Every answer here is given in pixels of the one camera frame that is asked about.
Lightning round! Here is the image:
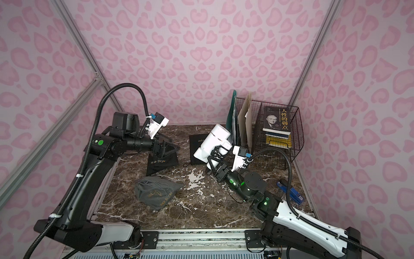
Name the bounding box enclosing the plain black pouch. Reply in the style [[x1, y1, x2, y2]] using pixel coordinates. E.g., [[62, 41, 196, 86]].
[[146, 141, 180, 176]]

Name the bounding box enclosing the white hair dryer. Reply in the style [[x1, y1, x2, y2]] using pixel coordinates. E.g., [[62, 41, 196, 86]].
[[194, 124, 232, 170]]

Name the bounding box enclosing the black pouch gold print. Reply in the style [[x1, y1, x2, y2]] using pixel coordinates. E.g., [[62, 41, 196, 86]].
[[183, 133, 208, 167]]

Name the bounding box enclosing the grey hair dryer pouch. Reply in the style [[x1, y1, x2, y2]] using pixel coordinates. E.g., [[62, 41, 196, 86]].
[[134, 177, 184, 211]]

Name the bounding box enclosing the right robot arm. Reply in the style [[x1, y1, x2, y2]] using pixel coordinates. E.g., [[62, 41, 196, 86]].
[[208, 146, 381, 259]]

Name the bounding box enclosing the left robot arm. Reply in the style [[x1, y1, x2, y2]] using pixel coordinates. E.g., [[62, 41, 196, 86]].
[[24, 83, 167, 259]]

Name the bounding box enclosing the yellow striped book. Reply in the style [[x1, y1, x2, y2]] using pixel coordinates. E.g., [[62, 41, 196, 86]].
[[265, 134, 292, 149]]

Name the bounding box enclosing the book with portrait cover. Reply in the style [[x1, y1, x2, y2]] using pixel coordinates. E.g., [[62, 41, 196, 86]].
[[263, 106, 291, 136]]

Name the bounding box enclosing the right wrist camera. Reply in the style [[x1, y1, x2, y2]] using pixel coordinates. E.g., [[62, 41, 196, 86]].
[[232, 146, 252, 172]]

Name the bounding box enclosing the black wire basket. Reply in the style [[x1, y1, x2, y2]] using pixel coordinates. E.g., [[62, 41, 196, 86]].
[[235, 98, 305, 162]]

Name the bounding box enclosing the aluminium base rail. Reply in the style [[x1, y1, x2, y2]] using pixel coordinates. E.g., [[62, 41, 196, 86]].
[[73, 227, 346, 259]]

